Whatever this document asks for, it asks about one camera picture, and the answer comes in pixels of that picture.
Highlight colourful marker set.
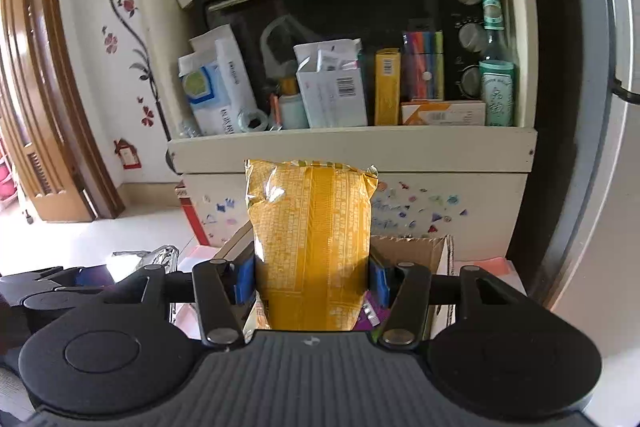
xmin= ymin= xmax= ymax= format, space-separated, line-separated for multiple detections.
xmin=402 ymin=30 xmax=445 ymax=102

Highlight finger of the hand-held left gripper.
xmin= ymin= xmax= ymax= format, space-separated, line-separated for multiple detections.
xmin=0 ymin=265 xmax=117 ymax=311

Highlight orange checkered tablecloth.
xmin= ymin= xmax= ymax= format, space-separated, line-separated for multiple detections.
xmin=107 ymin=244 xmax=532 ymax=359

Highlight silver foil snack packet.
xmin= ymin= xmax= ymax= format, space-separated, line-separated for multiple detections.
xmin=107 ymin=244 xmax=180 ymax=279

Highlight tape roll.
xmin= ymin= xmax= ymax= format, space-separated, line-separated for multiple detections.
xmin=237 ymin=107 xmax=271 ymax=133

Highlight pink storage bins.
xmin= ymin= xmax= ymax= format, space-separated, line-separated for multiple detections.
xmin=0 ymin=141 xmax=19 ymax=208

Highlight green glass bottle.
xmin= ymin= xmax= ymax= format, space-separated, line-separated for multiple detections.
xmin=479 ymin=0 xmax=512 ymax=64

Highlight purple foil snack bag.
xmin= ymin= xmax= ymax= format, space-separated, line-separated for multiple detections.
xmin=356 ymin=291 xmax=392 ymax=330

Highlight cardboard box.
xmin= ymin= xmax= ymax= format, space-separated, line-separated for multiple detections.
xmin=212 ymin=219 xmax=457 ymax=344

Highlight black toaster oven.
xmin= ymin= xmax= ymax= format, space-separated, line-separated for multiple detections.
xmin=194 ymin=0 xmax=507 ymax=108

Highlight blue white product box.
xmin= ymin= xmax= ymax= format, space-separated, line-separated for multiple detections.
xmin=178 ymin=24 xmax=259 ymax=137

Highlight red house wall sticker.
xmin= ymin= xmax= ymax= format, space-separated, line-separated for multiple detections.
xmin=113 ymin=137 xmax=142 ymax=170

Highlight white bottle orange cap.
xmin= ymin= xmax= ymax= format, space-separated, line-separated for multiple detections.
xmin=276 ymin=77 xmax=310 ymax=130

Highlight white open box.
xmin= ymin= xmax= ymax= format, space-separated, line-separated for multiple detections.
xmin=293 ymin=38 xmax=369 ymax=129

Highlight flower vine wall sticker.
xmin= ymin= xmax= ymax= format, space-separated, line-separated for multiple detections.
xmin=102 ymin=0 xmax=171 ymax=144

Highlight tall yellow box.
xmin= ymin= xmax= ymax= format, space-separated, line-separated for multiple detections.
xmin=374 ymin=48 xmax=402 ymax=127

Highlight clear plastic holder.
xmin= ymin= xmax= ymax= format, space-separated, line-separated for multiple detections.
xmin=259 ymin=14 xmax=301 ymax=80

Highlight large yellow snack bag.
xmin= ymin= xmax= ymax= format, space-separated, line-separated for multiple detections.
xmin=243 ymin=158 xmax=379 ymax=333

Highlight orange and white box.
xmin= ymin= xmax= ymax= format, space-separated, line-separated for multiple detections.
xmin=399 ymin=100 xmax=487 ymax=127

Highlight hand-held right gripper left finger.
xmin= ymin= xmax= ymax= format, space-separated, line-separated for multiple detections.
xmin=101 ymin=255 xmax=258 ymax=350

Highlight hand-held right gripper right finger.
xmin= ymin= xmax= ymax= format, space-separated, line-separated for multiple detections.
xmin=370 ymin=256 xmax=539 ymax=351

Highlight cream storage cabinet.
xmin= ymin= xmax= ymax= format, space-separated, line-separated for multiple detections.
xmin=126 ymin=0 xmax=539 ymax=264

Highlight wooden door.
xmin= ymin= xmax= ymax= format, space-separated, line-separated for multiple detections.
xmin=0 ymin=0 xmax=126 ymax=224

